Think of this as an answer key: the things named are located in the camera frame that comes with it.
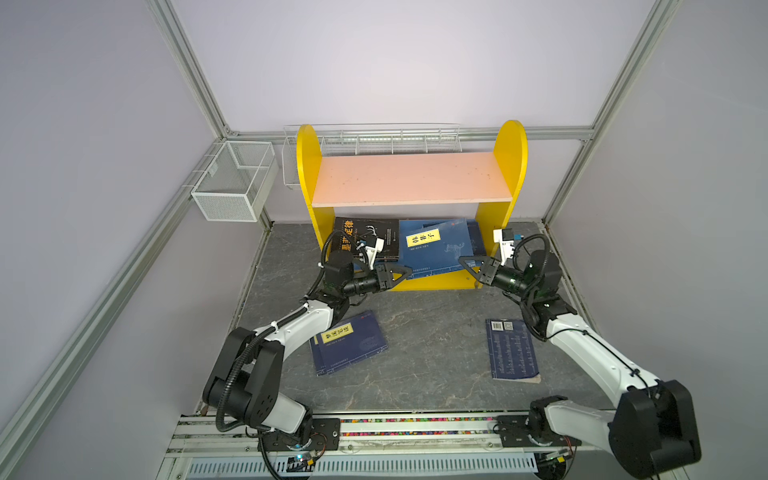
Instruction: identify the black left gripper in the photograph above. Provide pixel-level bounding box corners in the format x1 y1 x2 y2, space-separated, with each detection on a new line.
342 263 412 298

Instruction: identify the yellow wooden bookshelf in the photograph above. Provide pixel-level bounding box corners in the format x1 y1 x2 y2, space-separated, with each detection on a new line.
296 120 529 254

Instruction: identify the white mesh wire basket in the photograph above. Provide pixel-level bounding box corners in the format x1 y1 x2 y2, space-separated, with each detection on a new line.
192 141 278 223

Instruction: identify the blue book white drawing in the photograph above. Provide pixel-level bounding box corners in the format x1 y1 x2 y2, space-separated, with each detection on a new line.
467 220 487 256

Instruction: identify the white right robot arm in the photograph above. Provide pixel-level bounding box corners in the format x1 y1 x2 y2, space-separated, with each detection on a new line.
459 248 702 479

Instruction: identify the black deer cover book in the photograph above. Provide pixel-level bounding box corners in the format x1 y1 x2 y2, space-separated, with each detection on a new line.
330 217 400 262

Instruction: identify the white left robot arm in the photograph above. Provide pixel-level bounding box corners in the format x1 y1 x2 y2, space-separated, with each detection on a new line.
202 251 412 444

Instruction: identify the navy book text back cover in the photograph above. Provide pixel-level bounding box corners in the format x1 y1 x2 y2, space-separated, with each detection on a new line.
485 319 541 384

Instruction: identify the white wire rack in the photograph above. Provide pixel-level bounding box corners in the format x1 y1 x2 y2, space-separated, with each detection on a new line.
314 123 463 156

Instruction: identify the navy book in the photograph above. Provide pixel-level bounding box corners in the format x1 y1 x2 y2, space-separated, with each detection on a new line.
309 310 388 376
398 219 474 280

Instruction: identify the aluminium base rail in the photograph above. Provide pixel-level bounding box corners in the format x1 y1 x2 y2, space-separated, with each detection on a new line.
157 411 603 479

